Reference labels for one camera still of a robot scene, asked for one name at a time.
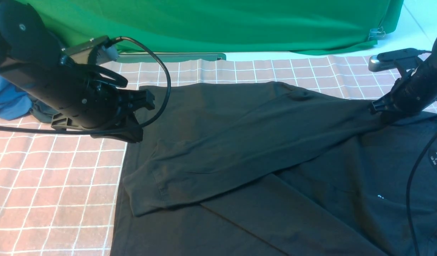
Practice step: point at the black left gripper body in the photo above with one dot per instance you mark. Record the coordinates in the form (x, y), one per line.
(92, 96)

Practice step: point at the green metal bar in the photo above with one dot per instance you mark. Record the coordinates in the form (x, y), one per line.
(169, 57)

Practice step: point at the blue garment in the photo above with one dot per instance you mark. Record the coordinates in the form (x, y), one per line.
(14, 103)

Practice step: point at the gray long-sleeved shirt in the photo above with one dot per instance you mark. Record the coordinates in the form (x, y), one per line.
(268, 169)

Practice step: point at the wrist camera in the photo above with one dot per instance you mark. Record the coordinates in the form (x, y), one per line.
(402, 60)
(96, 51)

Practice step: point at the pink checkered tablecloth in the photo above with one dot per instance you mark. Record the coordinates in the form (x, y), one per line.
(58, 193)

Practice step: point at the dark gray crumpled garment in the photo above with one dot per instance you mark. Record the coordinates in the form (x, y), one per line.
(42, 112)

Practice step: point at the metal binder clip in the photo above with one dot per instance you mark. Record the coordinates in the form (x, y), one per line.
(376, 34)

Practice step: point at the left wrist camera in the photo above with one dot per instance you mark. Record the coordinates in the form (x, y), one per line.
(96, 51)

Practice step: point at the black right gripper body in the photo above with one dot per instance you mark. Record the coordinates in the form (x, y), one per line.
(411, 94)

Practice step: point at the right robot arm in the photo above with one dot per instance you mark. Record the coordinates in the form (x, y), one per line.
(416, 88)

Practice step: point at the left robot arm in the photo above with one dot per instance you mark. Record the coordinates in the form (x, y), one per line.
(24, 39)

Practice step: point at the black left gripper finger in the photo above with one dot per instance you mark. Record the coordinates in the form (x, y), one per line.
(122, 131)

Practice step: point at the green backdrop cloth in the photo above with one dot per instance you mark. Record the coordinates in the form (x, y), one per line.
(311, 27)

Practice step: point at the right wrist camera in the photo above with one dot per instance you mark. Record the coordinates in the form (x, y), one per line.
(402, 60)

